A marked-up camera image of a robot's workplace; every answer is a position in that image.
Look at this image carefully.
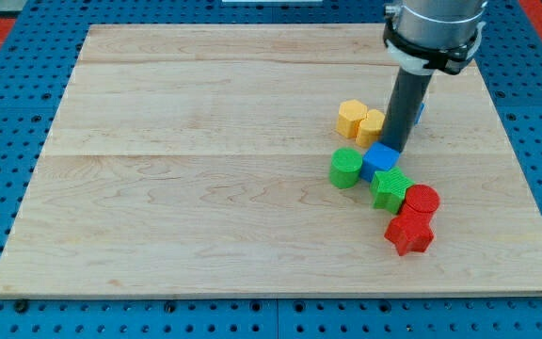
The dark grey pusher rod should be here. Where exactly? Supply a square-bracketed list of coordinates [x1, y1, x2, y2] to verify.
[379, 69, 432, 153]

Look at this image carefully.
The yellow hexagon block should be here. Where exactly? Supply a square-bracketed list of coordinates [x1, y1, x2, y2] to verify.
[336, 99, 368, 138]

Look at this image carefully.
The green circle block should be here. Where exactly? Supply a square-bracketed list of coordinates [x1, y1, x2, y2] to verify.
[328, 148, 362, 189]

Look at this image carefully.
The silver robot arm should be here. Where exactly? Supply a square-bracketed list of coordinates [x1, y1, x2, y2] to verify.
[380, 0, 487, 152]

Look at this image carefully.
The red circle block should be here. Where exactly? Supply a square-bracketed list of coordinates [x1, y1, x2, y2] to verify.
[400, 184, 440, 223]

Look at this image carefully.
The blue block behind rod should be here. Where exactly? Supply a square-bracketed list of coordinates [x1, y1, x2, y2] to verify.
[414, 103, 425, 125]

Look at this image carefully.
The yellow heart block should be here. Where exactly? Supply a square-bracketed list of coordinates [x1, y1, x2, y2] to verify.
[355, 109, 385, 148]

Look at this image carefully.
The blue cube block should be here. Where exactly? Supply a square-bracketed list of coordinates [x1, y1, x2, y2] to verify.
[359, 141, 400, 182]

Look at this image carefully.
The green star block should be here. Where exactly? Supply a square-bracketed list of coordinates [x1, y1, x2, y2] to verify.
[370, 167, 415, 215]

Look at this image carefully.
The red star block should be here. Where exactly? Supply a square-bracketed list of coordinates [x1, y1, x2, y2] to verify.
[384, 214, 435, 256]

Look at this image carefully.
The wooden board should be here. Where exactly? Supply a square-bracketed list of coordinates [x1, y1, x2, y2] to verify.
[0, 24, 542, 299]

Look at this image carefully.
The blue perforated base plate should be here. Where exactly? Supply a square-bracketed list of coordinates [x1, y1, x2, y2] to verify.
[0, 0, 542, 338]

